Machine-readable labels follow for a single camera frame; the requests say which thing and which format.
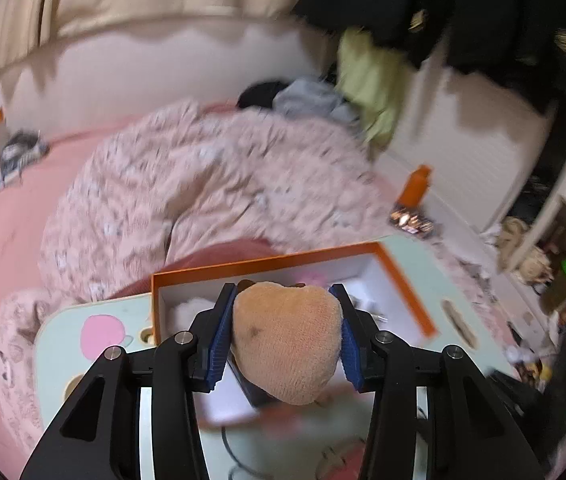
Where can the black clothing on bed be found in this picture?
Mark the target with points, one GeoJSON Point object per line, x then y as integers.
{"type": "Point", "coordinates": [262, 94]}

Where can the grey clothes pile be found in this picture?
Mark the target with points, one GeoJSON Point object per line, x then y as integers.
{"type": "Point", "coordinates": [306, 97]}

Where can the mint cartoon lap table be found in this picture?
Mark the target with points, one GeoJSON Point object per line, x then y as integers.
{"type": "Point", "coordinates": [324, 440]}

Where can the pink bed sheet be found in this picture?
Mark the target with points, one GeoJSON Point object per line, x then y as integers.
{"type": "Point", "coordinates": [8, 239]}

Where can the tan plush bear toy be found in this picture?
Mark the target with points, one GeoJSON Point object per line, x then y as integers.
{"type": "Point", "coordinates": [286, 340]}

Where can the yellow-green hanging garment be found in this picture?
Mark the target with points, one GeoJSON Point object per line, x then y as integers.
{"type": "Point", "coordinates": [375, 80]}

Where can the orange water bottle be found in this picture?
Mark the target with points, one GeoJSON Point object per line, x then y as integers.
{"type": "Point", "coordinates": [415, 187]}

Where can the black hanging jacket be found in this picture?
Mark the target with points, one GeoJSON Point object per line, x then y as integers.
{"type": "Point", "coordinates": [518, 44]}

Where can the pink floral quilt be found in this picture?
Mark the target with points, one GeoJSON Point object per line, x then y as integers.
{"type": "Point", "coordinates": [178, 181]}

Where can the striped folded clothes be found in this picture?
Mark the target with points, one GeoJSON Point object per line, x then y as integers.
{"type": "Point", "coordinates": [24, 148]}

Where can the orange cardboard box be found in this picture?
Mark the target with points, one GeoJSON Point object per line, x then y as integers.
{"type": "Point", "coordinates": [371, 278]}

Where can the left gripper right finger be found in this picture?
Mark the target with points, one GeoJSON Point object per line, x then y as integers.
{"type": "Point", "coordinates": [472, 435]}

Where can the white fluffy pouch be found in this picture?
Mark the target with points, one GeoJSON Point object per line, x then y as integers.
{"type": "Point", "coordinates": [181, 316]}

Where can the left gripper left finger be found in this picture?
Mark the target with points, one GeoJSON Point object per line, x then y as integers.
{"type": "Point", "coordinates": [96, 432]}

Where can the dark printed card pack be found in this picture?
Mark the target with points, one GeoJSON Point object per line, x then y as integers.
{"type": "Point", "coordinates": [411, 221]}

